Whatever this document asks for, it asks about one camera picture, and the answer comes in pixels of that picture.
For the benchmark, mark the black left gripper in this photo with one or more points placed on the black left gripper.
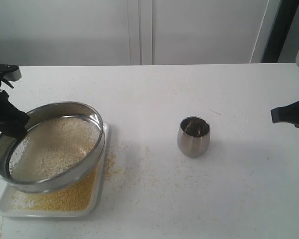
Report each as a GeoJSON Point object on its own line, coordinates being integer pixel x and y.
{"type": "Point", "coordinates": [12, 120]}

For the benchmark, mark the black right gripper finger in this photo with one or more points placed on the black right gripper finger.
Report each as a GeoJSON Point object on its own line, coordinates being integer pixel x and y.
{"type": "Point", "coordinates": [288, 114]}

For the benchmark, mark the round stainless steel sieve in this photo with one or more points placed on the round stainless steel sieve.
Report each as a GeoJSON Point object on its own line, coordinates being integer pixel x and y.
{"type": "Point", "coordinates": [71, 175]}

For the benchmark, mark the stainless steel cup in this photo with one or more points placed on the stainless steel cup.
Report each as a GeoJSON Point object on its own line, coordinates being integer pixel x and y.
{"type": "Point", "coordinates": [193, 137]}

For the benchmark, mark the white rectangular plastic tray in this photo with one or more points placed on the white rectangular plastic tray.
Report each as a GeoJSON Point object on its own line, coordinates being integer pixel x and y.
{"type": "Point", "coordinates": [5, 198]}

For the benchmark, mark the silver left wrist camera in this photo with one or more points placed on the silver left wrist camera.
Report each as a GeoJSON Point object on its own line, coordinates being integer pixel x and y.
{"type": "Point", "coordinates": [10, 72]}

